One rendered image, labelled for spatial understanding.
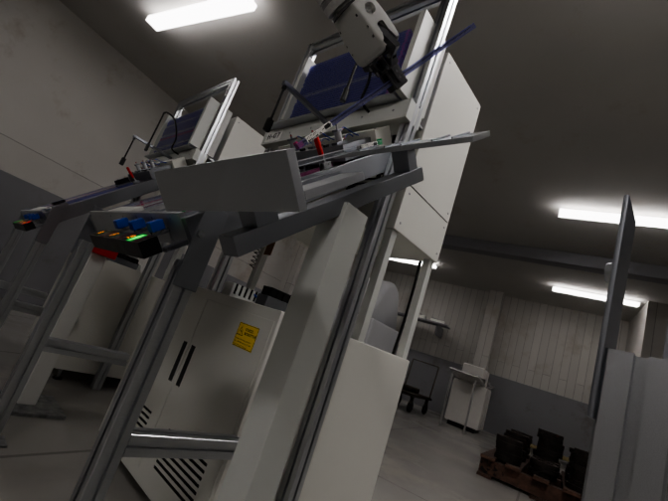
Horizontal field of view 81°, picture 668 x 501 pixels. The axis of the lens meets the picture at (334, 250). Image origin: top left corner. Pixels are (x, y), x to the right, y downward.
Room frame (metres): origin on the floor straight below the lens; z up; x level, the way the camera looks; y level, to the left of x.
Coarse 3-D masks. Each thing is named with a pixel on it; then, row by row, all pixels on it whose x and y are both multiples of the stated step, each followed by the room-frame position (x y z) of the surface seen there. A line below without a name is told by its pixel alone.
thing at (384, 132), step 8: (376, 128) 1.12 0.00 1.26; (384, 128) 1.11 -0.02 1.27; (344, 136) 1.18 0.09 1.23; (352, 136) 1.16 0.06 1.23; (360, 136) 1.14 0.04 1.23; (368, 136) 1.12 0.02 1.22; (376, 136) 1.10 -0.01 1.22; (384, 136) 1.12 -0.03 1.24; (288, 144) 1.43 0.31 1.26; (384, 144) 1.13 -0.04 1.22
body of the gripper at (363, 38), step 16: (352, 0) 0.58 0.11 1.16; (368, 0) 0.58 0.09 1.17; (336, 16) 0.61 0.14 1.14; (352, 16) 0.60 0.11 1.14; (368, 16) 0.58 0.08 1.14; (384, 16) 0.59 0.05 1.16; (352, 32) 0.62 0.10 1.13; (368, 32) 0.60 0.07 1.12; (352, 48) 0.66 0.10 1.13; (368, 48) 0.63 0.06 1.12; (384, 48) 0.61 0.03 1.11; (368, 64) 0.67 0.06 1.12
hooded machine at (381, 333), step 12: (384, 288) 4.04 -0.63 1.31; (396, 288) 4.22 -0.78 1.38; (384, 300) 4.07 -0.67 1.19; (396, 300) 4.28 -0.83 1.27; (336, 312) 4.16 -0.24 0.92; (384, 312) 4.13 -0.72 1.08; (396, 312) 4.35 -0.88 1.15; (372, 324) 3.91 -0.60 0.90; (384, 324) 4.12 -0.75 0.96; (396, 324) 4.42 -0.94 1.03; (372, 336) 3.96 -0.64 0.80; (384, 336) 4.17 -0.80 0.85; (396, 336) 4.40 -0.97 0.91; (384, 348) 4.23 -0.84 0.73
